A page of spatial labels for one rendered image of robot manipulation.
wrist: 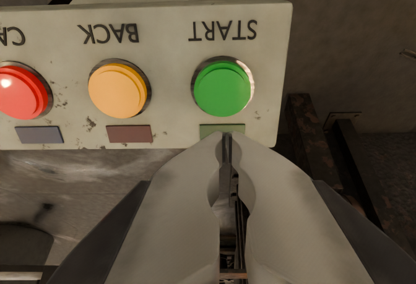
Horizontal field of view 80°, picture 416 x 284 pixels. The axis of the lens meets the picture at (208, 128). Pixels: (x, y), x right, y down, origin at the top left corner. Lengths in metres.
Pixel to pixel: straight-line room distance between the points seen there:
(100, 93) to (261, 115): 0.12
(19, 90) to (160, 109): 0.10
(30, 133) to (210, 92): 0.15
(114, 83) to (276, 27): 0.11
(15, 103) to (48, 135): 0.03
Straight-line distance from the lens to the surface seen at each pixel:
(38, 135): 0.25
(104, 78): 0.19
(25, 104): 0.22
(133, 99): 0.19
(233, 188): 1.50
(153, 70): 0.19
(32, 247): 2.87
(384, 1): 0.94
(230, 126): 0.20
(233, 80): 0.17
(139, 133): 0.21
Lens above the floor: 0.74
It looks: 40 degrees down
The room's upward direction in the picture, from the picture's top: 179 degrees counter-clockwise
